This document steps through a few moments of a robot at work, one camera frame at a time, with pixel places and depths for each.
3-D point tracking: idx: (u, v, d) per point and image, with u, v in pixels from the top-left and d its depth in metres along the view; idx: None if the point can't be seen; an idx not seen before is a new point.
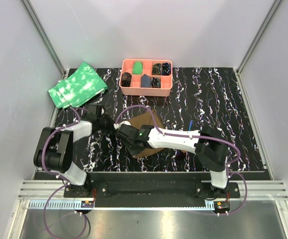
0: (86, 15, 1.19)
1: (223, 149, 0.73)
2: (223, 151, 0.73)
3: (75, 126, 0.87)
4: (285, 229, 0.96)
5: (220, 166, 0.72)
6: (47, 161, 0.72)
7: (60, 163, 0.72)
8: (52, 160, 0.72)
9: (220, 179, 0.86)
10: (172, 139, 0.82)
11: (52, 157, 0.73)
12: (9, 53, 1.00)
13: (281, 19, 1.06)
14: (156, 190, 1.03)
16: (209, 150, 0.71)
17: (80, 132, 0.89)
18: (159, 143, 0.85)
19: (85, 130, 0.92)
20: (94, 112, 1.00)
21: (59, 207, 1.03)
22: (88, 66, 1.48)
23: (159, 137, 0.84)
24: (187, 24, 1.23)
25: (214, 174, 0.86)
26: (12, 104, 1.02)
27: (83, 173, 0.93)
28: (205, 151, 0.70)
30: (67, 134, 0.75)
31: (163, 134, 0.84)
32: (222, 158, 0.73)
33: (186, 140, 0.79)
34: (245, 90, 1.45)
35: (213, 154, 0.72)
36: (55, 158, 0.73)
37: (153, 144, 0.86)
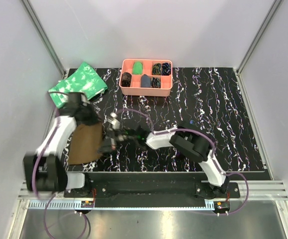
0: (86, 15, 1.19)
1: (198, 140, 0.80)
2: (198, 141, 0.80)
3: (56, 136, 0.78)
4: (285, 229, 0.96)
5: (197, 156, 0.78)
6: (43, 189, 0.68)
7: (56, 187, 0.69)
8: (47, 186, 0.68)
9: (214, 176, 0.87)
10: (158, 135, 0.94)
11: (45, 184, 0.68)
12: (9, 53, 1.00)
13: (282, 20, 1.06)
14: (156, 190, 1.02)
16: (182, 140, 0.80)
17: (64, 139, 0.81)
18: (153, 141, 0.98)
19: (68, 129, 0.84)
20: (73, 101, 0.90)
21: (59, 207, 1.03)
22: (88, 66, 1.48)
23: (151, 137, 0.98)
24: (187, 24, 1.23)
25: (206, 170, 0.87)
26: (12, 104, 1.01)
27: (81, 174, 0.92)
28: (178, 141, 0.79)
30: (52, 158, 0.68)
31: (154, 134, 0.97)
32: (198, 148, 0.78)
33: (168, 135, 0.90)
34: (245, 90, 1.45)
35: (186, 144, 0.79)
36: (47, 185, 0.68)
37: (151, 144, 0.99)
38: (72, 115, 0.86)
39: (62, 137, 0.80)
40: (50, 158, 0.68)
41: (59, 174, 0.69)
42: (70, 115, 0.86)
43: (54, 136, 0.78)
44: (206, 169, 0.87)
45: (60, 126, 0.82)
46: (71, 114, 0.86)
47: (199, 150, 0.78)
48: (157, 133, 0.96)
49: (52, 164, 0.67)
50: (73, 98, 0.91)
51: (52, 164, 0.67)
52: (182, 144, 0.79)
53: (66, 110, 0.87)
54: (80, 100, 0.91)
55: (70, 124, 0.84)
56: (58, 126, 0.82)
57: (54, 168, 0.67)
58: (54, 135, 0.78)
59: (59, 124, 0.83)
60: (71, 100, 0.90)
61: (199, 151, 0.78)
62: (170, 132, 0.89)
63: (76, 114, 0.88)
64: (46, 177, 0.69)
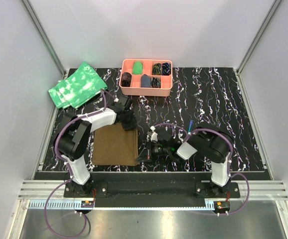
0: (86, 15, 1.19)
1: (218, 140, 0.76)
2: (217, 142, 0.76)
3: (98, 116, 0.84)
4: (285, 229, 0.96)
5: (217, 156, 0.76)
6: (61, 147, 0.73)
7: (72, 151, 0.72)
8: (66, 146, 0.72)
9: (221, 175, 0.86)
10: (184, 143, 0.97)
11: (67, 143, 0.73)
12: (9, 53, 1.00)
13: (281, 20, 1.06)
14: (155, 190, 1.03)
16: (199, 140, 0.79)
17: (102, 120, 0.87)
18: (183, 150, 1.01)
19: (108, 119, 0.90)
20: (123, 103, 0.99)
21: (59, 207, 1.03)
22: (88, 66, 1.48)
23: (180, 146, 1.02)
24: (187, 24, 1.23)
25: (215, 169, 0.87)
26: (12, 104, 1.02)
27: (87, 173, 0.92)
28: (195, 141, 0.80)
30: (84, 125, 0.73)
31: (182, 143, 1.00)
32: (217, 148, 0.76)
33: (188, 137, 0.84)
34: (245, 90, 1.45)
35: (203, 142, 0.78)
36: (67, 145, 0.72)
37: (181, 153, 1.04)
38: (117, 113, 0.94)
39: (100, 121, 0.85)
40: (84, 123, 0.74)
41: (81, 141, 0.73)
42: (115, 110, 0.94)
43: (95, 114, 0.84)
44: (216, 169, 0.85)
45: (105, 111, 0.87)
46: (114, 110, 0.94)
47: (219, 150, 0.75)
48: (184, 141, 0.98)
49: (83, 129, 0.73)
50: (124, 101, 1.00)
51: (83, 128, 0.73)
52: (198, 144, 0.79)
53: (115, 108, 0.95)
54: (127, 105, 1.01)
55: (112, 115, 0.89)
56: (103, 110, 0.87)
57: (82, 133, 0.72)
58: (95, 114, 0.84)
59: (104, 110, 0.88)
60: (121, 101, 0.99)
61: (219, 152, 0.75)
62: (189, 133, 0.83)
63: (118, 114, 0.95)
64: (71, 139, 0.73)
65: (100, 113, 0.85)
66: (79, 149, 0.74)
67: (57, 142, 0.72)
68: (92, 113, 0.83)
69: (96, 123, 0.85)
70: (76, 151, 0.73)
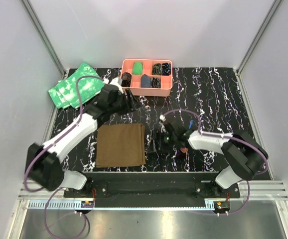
0: (86, 15, 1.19)
1: (254, 156, 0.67)
2: (253, 158, 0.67)
3: (70, 135, 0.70)
4: (285, 229, 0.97)
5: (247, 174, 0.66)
6: (33, 180, 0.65)
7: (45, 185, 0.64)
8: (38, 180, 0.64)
9: (230, 181, 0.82)
10: (208, 138, 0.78)
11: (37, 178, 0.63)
12: (9, 53, 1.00)
13: (281, 20, 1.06)
14: (156, 190, 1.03)
16: (237, 151, 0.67)
17: (77, 138, 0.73)
18: (199, 142, 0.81)
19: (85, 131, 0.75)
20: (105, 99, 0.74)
21: (58, 207, 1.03)
22: (88, 66, 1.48)
23: (196, 136, 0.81)
24: (187, 24, 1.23)
25: (225, 175, 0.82)
26: (12, 104, 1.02)
27: (83, 178, 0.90)
28: (232, 151, 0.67)
30: (53, 158, 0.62)
31: (201, 134, 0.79)
32: (250, 165, 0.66)
33: (219, 140, 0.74)
34: (245, 90, 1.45)
35: (241, 156, 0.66)
36: (38, 180, 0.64)
37: (192, 143, 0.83)
38: (96, 117, 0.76)
39: (74, 138, 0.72)
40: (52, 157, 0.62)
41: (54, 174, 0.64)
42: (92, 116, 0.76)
43: (68, 134, 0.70)
44: (228, 177, 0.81)
45: (79, 124, 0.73)
46: (93, 114, 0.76)
47: (252, 167, 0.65)
48: (206, 133, 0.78)
49: (51, 164, 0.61)
50: (104, 96, 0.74)
51: (51, 164, 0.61)
52: (235, 156, 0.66)
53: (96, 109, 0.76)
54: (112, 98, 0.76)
55: (90, 125, 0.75)
56: (77, 123, 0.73)
57: (51, 169, 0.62)
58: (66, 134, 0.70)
59: (78, 122, 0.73)
60: (103, 97, 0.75)
61: (251, 169, 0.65)
62: (222, 136, 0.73)
63: (101, 116, 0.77)
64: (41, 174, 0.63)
65: (74, 129, 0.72)
66: (53, 181, 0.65)
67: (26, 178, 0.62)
68: (62, 135, 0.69)
69: (71, 143, 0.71)
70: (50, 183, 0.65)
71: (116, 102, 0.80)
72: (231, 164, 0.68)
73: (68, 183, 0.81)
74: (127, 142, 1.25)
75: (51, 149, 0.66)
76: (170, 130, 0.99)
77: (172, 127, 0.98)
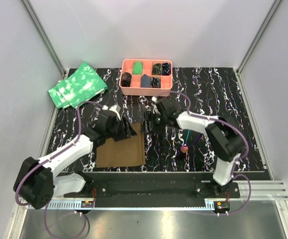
0: (86, 15, 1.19)
1: (234, 139, 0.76)
2: (233, 140, 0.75)
3: (66, 154, 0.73)
4: (285, 229, 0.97)
5: (226, 153, 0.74)
6: (23, 195, 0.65)
7: (34, 201, 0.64)
8: (27, 195, 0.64)
9: (222, 174, 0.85)
10: (195, 119, 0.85)
11: (28, 193, 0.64)
12: (9, 53, 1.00)
13: (281, 20, 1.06)
14: (156, 190, 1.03)
16: (218, 132, 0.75)
17: (72, 157, 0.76)
18: (186, 122, 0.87)
19: (81, 152, 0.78)
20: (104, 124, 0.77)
21: (56, 207, 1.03)
22: (88, 66, 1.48)
23: (185, 116, 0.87)
24: (187, 24, 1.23)
25: (218, 167, 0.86)
26: (12, 104, 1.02)
27: (81, 180, 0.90)
28: (214, 131, 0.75)
30: (45, 174, 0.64)
31: (189, 114, 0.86)
32: (230, 146, 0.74)
33: (205, 120, 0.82)
34: (245, 90, 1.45)
35: (221, 137, 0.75)
36: (27, 194, 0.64)
37: (180, 123, 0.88)
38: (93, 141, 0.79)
39: (70, 157, 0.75)
40: (46, 173, 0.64)
41: (44, 191, 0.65)
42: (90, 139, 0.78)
43: (63, 152, 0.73)
44: (220, 167, 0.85)
45: (76, 144, 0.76)
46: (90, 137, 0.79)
47: (231, 148, 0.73)
48: (194, 114, 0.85)
49: (43, 180, 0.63)
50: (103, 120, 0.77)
51: (43, 179, 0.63)
52: (216, 136, 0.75)
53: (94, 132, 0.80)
54: (110, 123, 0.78)
55: (87, 147, 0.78)
56: (74, 143, 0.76)
57: (43, 185, 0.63)
58: (61, 153, 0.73)
59: (75, 142, 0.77)
60: (101, 121, 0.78)
61: (230, 150, 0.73)
62: (209, 118, 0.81)
63: (97, 139, 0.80)
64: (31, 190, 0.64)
65: (71, 148, 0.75)
66: (42, 198, 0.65)
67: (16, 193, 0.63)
68: (57, 153, 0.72)
69: (66, 161, 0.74)
70: (39, 200, 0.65)
71: (114, 128, 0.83)
72: (214, 144, 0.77)
73: (63, 190, 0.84)
74: (129, 145, 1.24)
75: (45, 165, 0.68)
76: (161, 110, 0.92)
77: (163, 107, 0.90)
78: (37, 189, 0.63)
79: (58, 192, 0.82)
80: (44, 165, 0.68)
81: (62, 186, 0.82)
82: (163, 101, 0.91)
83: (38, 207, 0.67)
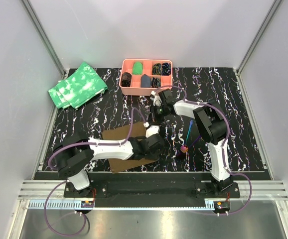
0: (86, 15, 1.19)
1: (218, 123, 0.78)
2: (217, 124, 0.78)
3: (109, 148, 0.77)
4: (285, 228, 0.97)
5: (208, 135, 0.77)
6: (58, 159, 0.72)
7: (61, 170, 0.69)
8: (61, 162, 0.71)
9: (216, 166, 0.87)
10: (188, 104, 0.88)
11: (62, 160, 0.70)
12: (9, 53, 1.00)
13: (281, 20, 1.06)
14: (155, 190, 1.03)
16: (204, 115, 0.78)
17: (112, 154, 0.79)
18: (181, 108, 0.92)
19: (120, 154, 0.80)
20: (151, 143, 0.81)
21: (59, 206, 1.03)
22: (88, 66, 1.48)
23: (180, 103, 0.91)
24: (187, 24, 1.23)
25: (212, 158, 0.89)
26: (12, 104, 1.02)
27: (85, 183, 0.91)
28: (201, 113, 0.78)
30: (84, 154, 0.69)
31: (184, 101, 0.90)
32: (213, 129, 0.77)
33: (196, 106, 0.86)
34: (245, 90, 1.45)
35: (207, 119, 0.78)
36: (60, 161, 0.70)
37: (176, 109, 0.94)
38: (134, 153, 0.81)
39: (109, 153, 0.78)
40: (87, 153, 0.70)
41: (73, 168, 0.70)
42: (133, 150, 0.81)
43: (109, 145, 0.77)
44: (213, 157, 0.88)
45: (121, 146, 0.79)
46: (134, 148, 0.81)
47: (214, 131, 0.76)
48: (189, 101, 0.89)
49: (80, 158, 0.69)
50: (152, 141, 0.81)
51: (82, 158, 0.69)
52: (201, 118, 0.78)
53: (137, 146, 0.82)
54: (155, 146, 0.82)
55: (127, 153, 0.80)
56: (120, 144, 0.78)
57: (77, 162, 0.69)
58: (107, 145, 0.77)
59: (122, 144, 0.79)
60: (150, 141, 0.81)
61: (212, 132, 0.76)
62: (199, 103, 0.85)
63: (136, 154, 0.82)
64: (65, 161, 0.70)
65: (115, 145, 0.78)
66: (69, 171, 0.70)
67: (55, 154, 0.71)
68: (104, 143, 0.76)
69: (105, 154, 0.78)
70: (66, 172, 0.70)
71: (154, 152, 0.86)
72: (200, 127, 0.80)
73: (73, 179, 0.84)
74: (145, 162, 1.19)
75: (91, 146, 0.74)
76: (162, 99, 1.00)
77: (164, 96, 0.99)
78: (72, 162, 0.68)
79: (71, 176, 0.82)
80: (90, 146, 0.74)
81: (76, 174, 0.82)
82: (165, 91, 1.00)
83: (61, 177, 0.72)
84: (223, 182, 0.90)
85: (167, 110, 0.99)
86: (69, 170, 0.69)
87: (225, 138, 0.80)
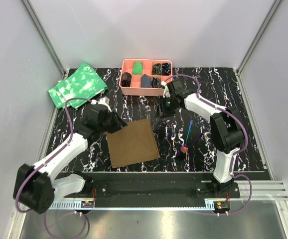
0: (86, 15, 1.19)
1: (234, 132, 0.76)
2: (232, 133, 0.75)
3: (62, 154, 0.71)
4: (285, 228, 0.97)
5: (222, 144, 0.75)
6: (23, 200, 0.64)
7: (36, 206, 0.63)
8: (27, 200, 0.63)
9: (221, 170, 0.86)
10: (203, 104, 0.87)
11: (29, 198, 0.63)
12: (9, 53, 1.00)
13: (281, 20, 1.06)
14: (156, 190, 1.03)
16: (222, 122, 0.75)
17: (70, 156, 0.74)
18: (193, 105, 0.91)
19: (78, 150, 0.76)
20: (95, 118, 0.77)
21: (55, 207, 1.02)
22: (88, 66, 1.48)
23: (194, 98, 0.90)
24: (187, 24, 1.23)
25: (217, 162, 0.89)
26: (12, 104, 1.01)
27: (80, 180, 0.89)
28: (218, 121, 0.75)
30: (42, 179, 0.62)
31: (198, 98, 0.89)
32: (227, 138, 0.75)
33: (212, 109, 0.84)
34: (245, 90, 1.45)
35: (224, 128, 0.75)
36: (28, 201, 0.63)
37: (187, 103, 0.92)
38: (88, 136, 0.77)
39: (65, 159, 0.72)
40: (42, 177, 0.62)
41: (44, 198, 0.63)
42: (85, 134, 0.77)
43: (58, 154, 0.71)
44: (219, 161, 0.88)
45: (70, 144, 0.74)
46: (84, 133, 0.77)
47: (228, 140, 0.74)
48: (203, 99, 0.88)
49: (41, 185, 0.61)
50: (94, 114, 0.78)
51: (42, 185, 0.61)
52: (218, 126, 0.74)
53: (85, 129, 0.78)
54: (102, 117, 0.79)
55: (81, 145, 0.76)
56: (68, 143, 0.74)
57: (41, 191, 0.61)
58: (56, 154, 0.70)
59: (70, 141, 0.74)
60: (92, 116, 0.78)
61: (227, 142, 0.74)
62: (216, 107, 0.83)
63: (91, 136, 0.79)
64: (31, 197, 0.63)
65: (65, 148, 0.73)
66: (43, 202, 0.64)
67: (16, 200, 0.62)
68: (51, 157, 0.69)
69: (64, 161, 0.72)
70: (42, 204, 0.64)
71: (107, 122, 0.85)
72: (214, 133, 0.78)
73: (64, 191, 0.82)
74: (146, 159, 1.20)
75: (41, 170, 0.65)
76: (171, 89, 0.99)
77: (172, 87, 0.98)
78: (38, 194, 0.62)
79: (60, 194, 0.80)
80: (41, 170, 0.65)
81: (63, 188, 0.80)
82: (174, 82, 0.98)
83: (41, 212, 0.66)
84: (223, 183, 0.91)
85: (176, 101, 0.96)
86: (42, 201, 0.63)
87: (238, 148, 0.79)
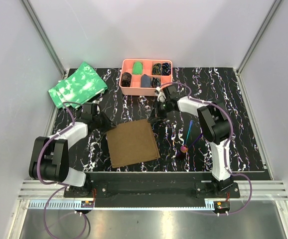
0: (86, 15, 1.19)
1: (222, 123, 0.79)
2: (220, 124, 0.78)
3: (70, 131, 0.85)
4: (284, 228, 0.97)
5: (211, 134, 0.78)
6: (43, 174, 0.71)
7: (56, 174, 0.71)
8: (48, 172, 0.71)
9: (218, 166, 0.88)
10: (191, 101, 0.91)
11: (49, 167, 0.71)
12: (9, 53, 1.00)
13: (281, 20, 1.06)
14: (156, 190, 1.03)
16: (208, 114, 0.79)
17: (75, 135, 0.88)
18: (184, 105, 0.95)
19: (80, 133, 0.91)
20: (89, 111, 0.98)
21: (58, 207, 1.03)
22: (88, 66, 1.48)
23: (185, 99, 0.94)
24: (186, 24, 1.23)
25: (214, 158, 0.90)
26: (11, 104, 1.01)
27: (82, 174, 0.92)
28: (204, 112, 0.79)
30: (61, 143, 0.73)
31: (189, 98, 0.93)
32: (216, 128, 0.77)
33: (200, 104, 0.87)
34: (245, 90, 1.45)
35: (210, 118, 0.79)
36: (49, 169, 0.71)
37: (179, 105, 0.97)
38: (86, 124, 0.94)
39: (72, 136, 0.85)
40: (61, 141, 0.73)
41: (62, 164, 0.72)
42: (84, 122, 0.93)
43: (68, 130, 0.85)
44: (215, 158, 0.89)
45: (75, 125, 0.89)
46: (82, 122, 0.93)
47: (216, 131, 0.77)
48: (193, 98, 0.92)
49: (62, 147, 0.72)
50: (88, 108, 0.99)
51: (62, 147, 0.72)
52: (205, 117, 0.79)
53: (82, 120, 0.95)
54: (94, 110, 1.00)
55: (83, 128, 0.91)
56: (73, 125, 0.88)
57: (61, 155, 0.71)
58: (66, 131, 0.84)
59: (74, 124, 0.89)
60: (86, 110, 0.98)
61: (215, 132, 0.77)
62: (204, 102, 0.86)
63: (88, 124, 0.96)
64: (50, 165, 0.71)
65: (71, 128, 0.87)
66: (62, 169, 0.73)
67: (38, 170, 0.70)
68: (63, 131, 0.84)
69: (71, 138, 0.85)
70: (60, 172, 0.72)
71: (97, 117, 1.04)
72: (203, 126, 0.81)
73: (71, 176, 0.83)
74: (145, 159, 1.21)
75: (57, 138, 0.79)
76: (166, 94, 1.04)
77: (168, 92, 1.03)
78: (57, 158, 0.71)
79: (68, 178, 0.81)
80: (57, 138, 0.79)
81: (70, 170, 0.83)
82: (169, 86, 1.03)
83: (61, 181, 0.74)
84: (223, 182, 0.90)
85: (170, 105, 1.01)
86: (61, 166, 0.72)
87: (228, 139, 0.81)
